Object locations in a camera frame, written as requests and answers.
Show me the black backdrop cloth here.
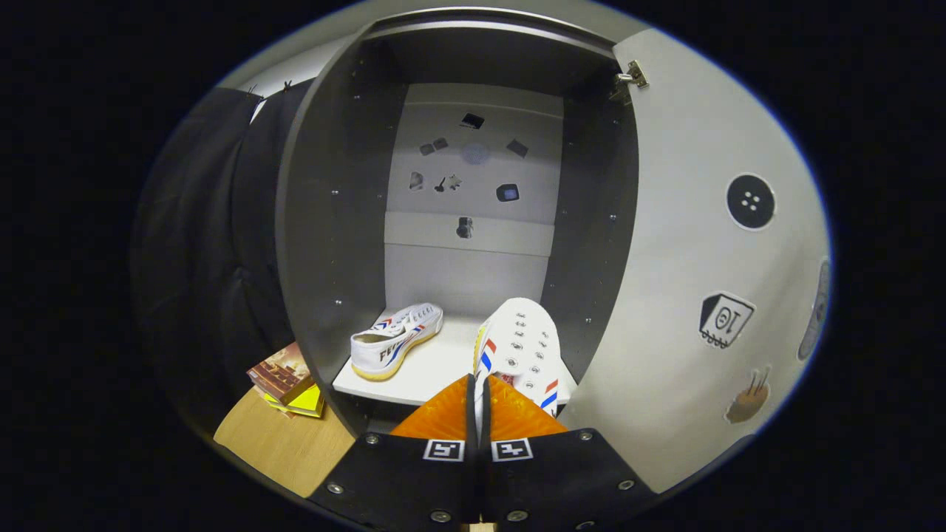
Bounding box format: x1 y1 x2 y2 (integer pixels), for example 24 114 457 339
129 80 315 444

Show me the white striped shoe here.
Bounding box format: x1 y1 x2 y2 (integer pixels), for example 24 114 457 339
473 297 579 444
350 303 444 381

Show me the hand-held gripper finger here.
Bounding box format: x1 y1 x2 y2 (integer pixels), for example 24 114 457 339
479 373 659 529
309 373 479 529

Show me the beige shoe cabinet door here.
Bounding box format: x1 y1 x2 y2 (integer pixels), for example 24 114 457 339
558 28 832 494

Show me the brown book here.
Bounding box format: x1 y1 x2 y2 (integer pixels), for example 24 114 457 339
246 341 317 405

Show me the yellow book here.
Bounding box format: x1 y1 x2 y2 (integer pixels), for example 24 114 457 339
262 383 326 419

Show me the grey shoe cabinet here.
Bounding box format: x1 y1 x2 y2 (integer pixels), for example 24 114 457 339
275 7 640 437

